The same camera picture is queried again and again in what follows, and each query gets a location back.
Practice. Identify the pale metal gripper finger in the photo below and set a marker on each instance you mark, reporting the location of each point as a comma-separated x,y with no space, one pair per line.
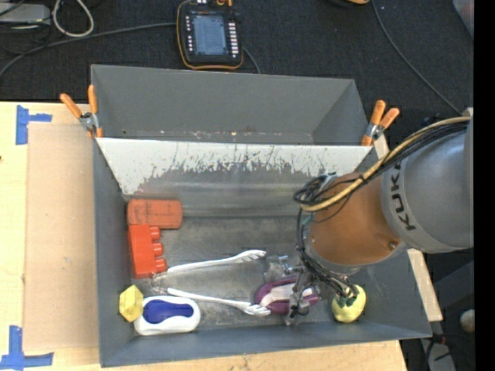
295,310
279,269

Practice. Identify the brown cardboard board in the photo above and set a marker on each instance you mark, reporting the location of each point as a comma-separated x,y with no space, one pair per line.
58,226

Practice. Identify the white plastic fork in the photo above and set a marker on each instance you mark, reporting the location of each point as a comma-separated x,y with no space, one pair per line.
216,262
216,300

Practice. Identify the grey metal bin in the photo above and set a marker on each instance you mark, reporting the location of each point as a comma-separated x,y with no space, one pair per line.
232,230

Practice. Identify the white and blue brush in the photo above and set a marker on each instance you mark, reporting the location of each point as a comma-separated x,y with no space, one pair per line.
170,315

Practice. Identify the purple and white brush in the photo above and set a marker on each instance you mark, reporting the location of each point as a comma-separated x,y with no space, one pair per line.
270,303

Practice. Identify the orange toy brick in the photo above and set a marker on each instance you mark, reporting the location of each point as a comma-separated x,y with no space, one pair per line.
143,251

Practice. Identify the yellow faceted block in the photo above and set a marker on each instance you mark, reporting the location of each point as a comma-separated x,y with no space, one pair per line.
130,303

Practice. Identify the yellow toy fruit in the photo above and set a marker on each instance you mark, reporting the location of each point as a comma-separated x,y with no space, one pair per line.
350,313

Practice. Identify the red-brown flat block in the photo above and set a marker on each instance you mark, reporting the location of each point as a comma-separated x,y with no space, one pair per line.
154,213

